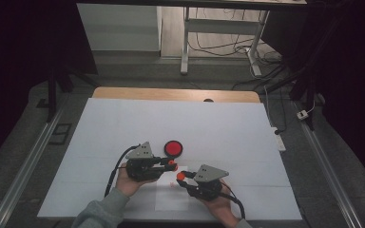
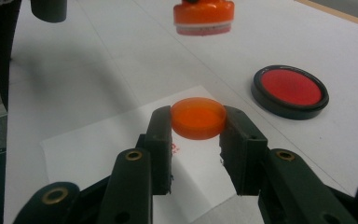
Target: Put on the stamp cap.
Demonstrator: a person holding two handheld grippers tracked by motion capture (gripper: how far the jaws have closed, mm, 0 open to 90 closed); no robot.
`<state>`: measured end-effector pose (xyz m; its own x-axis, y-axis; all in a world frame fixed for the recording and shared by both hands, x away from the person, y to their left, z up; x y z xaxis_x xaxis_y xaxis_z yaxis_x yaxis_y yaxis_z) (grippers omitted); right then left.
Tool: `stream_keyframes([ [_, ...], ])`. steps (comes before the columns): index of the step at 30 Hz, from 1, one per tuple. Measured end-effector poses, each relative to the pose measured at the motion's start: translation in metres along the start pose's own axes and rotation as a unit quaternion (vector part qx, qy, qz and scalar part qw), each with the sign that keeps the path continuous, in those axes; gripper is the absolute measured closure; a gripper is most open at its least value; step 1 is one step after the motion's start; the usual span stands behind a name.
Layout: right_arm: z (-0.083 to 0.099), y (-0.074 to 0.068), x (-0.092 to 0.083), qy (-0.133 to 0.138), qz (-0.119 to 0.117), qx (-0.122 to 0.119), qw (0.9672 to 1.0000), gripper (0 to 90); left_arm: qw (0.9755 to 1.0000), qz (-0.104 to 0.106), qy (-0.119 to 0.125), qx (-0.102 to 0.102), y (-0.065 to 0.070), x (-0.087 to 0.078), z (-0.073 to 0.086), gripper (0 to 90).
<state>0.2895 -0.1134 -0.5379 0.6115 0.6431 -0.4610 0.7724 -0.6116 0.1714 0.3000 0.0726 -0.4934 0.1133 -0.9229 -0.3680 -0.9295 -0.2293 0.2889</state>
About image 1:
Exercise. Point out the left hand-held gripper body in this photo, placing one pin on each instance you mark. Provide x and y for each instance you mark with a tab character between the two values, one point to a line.
141	164

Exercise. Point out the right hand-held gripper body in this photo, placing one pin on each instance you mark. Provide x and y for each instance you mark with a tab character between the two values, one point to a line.
209	185

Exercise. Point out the orange stamp cap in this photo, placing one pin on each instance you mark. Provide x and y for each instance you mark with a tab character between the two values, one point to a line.
181	176

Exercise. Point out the red round disc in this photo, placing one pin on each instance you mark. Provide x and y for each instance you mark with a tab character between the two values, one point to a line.
173	148

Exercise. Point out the white paper sheet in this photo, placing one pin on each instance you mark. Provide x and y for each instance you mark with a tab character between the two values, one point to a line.
171	199

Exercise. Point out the person's left hand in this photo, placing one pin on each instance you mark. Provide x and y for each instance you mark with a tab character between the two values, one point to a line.
126	185

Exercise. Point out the person's right hand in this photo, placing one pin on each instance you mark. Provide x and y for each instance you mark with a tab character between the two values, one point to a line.
221	209

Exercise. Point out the white power strip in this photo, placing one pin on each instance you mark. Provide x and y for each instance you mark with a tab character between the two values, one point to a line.
279	139

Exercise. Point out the black metal stand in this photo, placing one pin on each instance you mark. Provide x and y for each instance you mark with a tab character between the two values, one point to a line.
307	95
53	91

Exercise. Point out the small white plug adapter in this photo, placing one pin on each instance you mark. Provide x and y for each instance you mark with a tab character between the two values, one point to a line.
302	114

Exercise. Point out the white cabinet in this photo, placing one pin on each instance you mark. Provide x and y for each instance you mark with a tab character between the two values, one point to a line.
119	27

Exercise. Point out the dark curtain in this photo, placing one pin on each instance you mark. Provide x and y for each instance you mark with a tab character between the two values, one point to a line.
348	79
19	47

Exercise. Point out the metal floor rail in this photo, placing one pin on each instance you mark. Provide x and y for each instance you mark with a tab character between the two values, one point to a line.
25	171
324	164

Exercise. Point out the white desk frame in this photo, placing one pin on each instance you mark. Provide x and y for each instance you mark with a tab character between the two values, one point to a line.
221	27

